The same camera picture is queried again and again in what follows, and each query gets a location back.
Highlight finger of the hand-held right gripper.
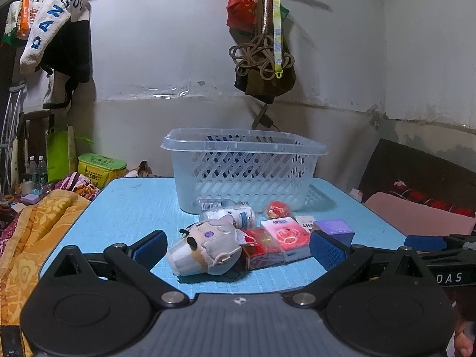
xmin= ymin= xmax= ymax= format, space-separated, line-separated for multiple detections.
xmin=405 ymin=234 xmax=476 ymax=252

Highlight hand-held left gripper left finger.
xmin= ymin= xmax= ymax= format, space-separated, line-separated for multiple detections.
xmin=40 ymin=230 xmax=190 ymax=309

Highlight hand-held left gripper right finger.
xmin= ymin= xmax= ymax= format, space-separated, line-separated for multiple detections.
xmin=286 ymin=230 xmax=439 ymax=307

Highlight white card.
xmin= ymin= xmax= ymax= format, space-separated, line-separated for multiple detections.
xmin=295 ymin=215 xmax=317 ymax=234

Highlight pink tissue pack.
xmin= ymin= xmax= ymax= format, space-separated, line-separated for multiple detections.
xmin=260 ymin=216 xmax=313 ymax=263

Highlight grey plush toy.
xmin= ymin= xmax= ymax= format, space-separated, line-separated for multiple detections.
xmin=166 ymin=219 xmax=248 ymax=276

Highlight red round packet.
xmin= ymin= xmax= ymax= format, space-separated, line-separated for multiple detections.
xmin=263 ymin=201 xmax=294 ymax=220

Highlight red box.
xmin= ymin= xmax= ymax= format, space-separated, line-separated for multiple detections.
xmin=238 ymin=228 xmax=284 ymax=271

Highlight clear barcode packet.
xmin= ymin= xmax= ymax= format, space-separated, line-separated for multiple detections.
xmin=199 ymin=199 xmax=239 ymax=211

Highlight clear plastic basket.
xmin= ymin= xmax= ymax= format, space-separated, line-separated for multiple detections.
xmin=161 ymin=128 xmax=328 ymax=214

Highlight small white drink bottle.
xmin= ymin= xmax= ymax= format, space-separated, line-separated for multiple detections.
xmin=232 ymin=201 xmax=258 ymax=229

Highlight person's right hand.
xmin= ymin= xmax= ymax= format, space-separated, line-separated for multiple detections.
xmin=454 ymin=320 xmax=476 ymax=357

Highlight dark headboard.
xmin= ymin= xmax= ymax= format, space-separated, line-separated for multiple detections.
xmin=359 ymin=138 xmax=476 ymax=216

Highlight green storage box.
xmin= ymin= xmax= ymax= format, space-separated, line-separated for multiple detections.
xmin=77 ymin=152 xmax=128 ymax=188

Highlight floral blanket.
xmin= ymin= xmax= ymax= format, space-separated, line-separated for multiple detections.
xmin=0 ymin=171 xmax=101 ymax=231

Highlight orange patterned blanket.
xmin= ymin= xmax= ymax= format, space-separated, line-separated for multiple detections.
xmin=0 ymin=190 xmax=93 ymax=343

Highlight green paper bag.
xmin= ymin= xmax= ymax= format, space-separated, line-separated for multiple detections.
xmin=45 ymin=124 xmax=93 ymax=184

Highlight dark wooden rack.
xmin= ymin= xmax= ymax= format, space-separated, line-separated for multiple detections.
xmin=18 ymin=111 xmax=54 ymax=179

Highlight olive hanging bag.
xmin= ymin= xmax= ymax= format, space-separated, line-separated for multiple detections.
xmin=234 ymin=7 xmax=297 ymax=105

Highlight white tote bag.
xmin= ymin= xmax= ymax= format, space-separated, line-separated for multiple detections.
xmin=11 ymin=67 xmax=71 ymax=116

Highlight metal crutch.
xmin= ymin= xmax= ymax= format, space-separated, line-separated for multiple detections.
xmin=0 ymin=80 xmax=26 ymax=194

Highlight black garment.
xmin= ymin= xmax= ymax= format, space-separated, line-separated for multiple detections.
xmin=39 ymin=7 xmax=92 ymax=84

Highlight white jacket blue letters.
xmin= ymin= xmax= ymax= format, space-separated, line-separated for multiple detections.
xmin=19 ymin=0 xmax=89 ymax=75

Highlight red hanging bag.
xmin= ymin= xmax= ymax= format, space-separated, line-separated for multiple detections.
xmin=227 ymin=0 xmax=263 ymax=32

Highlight orange snack packet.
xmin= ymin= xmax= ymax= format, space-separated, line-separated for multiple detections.
xmin=17 ymin=0 xmax=40 ymax=41

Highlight black wall charger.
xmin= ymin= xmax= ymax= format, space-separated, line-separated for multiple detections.
xmin=252 ymin=104 xmax=279 ymax=131

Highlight yellow-green lanyard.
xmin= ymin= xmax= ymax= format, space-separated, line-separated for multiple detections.
xmin=271 ymin=0 xmax=285 ymax=82

